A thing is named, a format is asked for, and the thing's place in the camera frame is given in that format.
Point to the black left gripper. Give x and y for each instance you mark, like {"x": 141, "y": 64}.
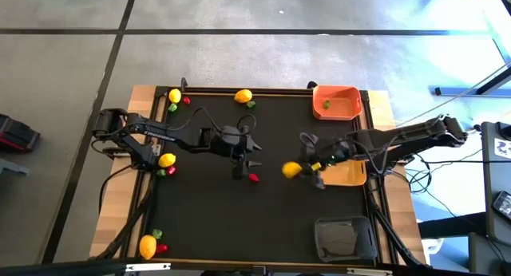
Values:
{"x": 235, "y": 142}

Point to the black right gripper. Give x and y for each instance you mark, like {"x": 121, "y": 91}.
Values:
{"x": 327, "y": 156}

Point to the yellow toy lemon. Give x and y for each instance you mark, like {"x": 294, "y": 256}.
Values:
{"x": 175, "y": 95}
{"x": 167, "y": 160}
{"x": 291, "y": 169}

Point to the small green toy pepper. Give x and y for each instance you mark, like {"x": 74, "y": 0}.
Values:
{"x": 161, "y": 172}
{"x": 326, "y": 104}
{"x": 157, "y": 233}
{"x": 250, "y": 104}
{"x": 172, "y": 107}

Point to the orange-yellow toy lemon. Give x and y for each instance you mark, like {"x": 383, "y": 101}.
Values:
{"x": 147, "y": 246}
{"x": 243, "y": 95}

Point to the orange plastic basket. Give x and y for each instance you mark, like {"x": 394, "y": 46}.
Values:
{"x": 343, "y": 108}

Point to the dark grey plastic basket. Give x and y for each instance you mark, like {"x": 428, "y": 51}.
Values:
{"x": 335, "y": 240}

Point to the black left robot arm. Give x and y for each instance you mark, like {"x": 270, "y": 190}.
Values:
{"x": 167, "y": 134}

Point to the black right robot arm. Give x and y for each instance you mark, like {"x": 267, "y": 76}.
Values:
{"x": 407, "y": 136}

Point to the yellow plastic basket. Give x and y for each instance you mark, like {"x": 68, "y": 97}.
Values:
{"x": 347, "y": 174}

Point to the black table mat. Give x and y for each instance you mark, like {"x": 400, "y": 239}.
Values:
{"x": 239, "y": 220}

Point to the black round knob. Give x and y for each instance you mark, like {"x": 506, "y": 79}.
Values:
{"x": 311, "y": 84}

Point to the black floor bar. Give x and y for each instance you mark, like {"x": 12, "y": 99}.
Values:
{"x": 451, "y": 225}

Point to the blue floor bar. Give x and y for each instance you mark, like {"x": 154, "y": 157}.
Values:
{"x": 471, "y": 91}

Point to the dark grey equipment cart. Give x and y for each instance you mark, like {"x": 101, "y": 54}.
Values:
{"x": 493, "y": 212}

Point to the white cart sticker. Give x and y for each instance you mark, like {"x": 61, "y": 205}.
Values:
{"x": 504, "y": 147}

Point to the black smartphone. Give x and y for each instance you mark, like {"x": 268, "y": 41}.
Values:
{"x": 503, "y": 205}

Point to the black diagonal stand leg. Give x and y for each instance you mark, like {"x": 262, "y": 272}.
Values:
{"x": 495, "y": 81}

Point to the red and black case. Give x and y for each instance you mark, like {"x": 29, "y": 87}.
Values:
{"x": 16, "y": 134}

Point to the grey floor object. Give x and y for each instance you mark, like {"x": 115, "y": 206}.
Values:
{"x": 12, "y": 167}

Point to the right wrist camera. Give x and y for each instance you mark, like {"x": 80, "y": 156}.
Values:
{"x": 318, "y": 182}

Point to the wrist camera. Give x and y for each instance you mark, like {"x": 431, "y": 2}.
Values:
{"x": 318, "y": 182}
{"x": 240, "y": 171}

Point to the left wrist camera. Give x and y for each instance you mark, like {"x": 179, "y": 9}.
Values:
{"x": 240, "y": 171}

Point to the black metal table frame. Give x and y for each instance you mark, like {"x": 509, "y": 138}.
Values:
{"x": 279, "y": 90}

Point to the black hooked post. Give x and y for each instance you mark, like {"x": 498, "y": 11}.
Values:
{"x": 183, "y": 84}

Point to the silver metal bracket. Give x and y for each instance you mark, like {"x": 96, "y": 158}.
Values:
{"x": 369, "y": 272}
{"x": 147, "y": 266}

